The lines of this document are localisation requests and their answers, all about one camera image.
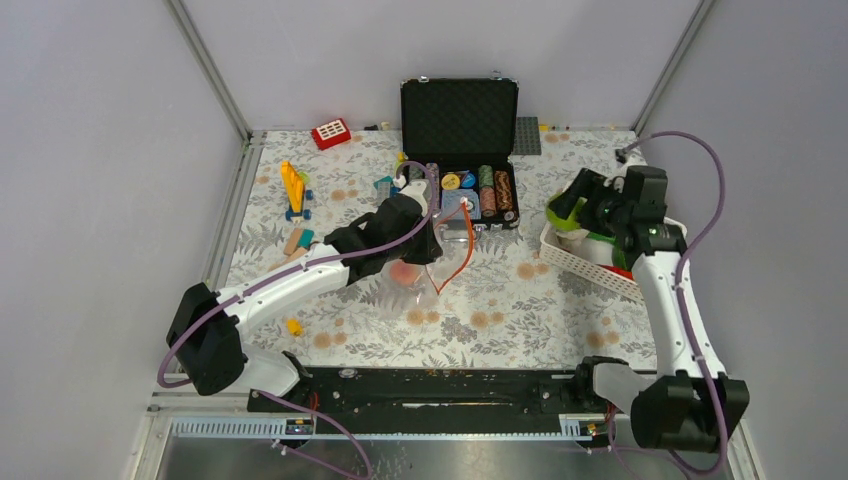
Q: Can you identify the wooden teal block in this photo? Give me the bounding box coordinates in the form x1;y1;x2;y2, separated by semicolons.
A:
283;227;314;256

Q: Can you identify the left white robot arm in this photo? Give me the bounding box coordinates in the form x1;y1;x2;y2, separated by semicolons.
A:
160;181;442;411

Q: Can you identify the grey lego baseplate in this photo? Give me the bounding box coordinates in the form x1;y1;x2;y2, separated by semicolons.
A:
512;117;542;156

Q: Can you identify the red white toy block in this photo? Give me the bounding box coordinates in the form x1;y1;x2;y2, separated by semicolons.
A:
311;118;352;151

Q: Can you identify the orange peach toy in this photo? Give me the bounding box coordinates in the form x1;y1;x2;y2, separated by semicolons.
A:
389;261;421;287

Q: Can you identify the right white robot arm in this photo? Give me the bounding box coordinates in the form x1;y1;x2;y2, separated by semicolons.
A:
546;166;750;453

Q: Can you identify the yellow toy block cart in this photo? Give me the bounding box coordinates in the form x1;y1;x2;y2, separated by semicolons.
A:
280;161;314;223

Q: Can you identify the black poker chip case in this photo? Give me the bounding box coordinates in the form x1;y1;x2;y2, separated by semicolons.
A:
400;77;520;230

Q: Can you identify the white plastic basket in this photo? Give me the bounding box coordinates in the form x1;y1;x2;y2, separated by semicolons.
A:
537;198;688;305

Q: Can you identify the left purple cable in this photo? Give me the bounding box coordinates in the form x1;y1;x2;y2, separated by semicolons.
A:
156;160;442;480

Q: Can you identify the small yellow toy piece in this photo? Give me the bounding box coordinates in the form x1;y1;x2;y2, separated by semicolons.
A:
286;318;304;337

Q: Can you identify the black mounting base plate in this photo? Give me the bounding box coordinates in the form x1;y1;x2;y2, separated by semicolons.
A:
247;367;608;437

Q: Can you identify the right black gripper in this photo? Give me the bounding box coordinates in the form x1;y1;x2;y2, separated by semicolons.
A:
547;167;631;238

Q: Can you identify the clear zip top bag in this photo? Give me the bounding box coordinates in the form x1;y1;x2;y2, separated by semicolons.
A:
377;194;477;318

